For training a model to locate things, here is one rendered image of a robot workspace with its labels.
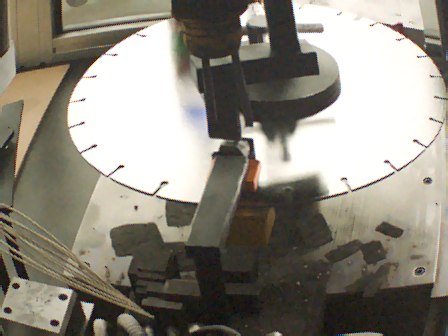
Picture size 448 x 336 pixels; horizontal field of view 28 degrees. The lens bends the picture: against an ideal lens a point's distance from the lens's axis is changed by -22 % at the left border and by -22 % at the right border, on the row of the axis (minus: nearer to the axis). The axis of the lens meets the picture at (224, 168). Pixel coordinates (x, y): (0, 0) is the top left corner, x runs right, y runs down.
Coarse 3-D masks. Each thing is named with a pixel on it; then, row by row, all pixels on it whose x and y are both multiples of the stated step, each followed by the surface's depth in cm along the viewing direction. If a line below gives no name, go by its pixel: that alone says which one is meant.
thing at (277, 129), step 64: (128, 64) 86; (384, 64) 83; (128, 128) 77; (192, 128) 76; (256, 128) 75; (320, 128) 74; (384, 128) 74; (192, 192) 70; (256, 192) 69; (320, 192) 68
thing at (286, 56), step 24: (264, 0) 69; (288, 0) 68; (288, 24) 69; (240, 48) 72; (264, 48) 71; (288, 48) 70; (312, 48) 71; (192, 72) 72; (216, 72) 70; (264, 72) 71; (288, 72) 71; (312, 72) 71; (216, 96) 71
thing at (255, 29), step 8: (256, 8) 82; (256, 16) 79; (264, 16) 79; (248, 24) 78; (256, 24) 78; (264, 24) 78; (304, 24) 79; (312, 24) 79; (320, 24) 79; (248, 32) 78; (256, 32) 78; (264, 32) 77; (304, 32) 79; (312, 32) 79; (320, 32) 79; (248, 40) 79; (256, 40) 78; (264, 40) 77
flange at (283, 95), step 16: (320, 48) 83; (320, 64) 81; (336, 64) 81; (288, 80) 78; (304, 80) 78; (320, 80) 78; (336, 80) 79; (256, 96) 77; (272, 96) 77; (288, 96) 77; (304, 96) 77; (320, 96) 77
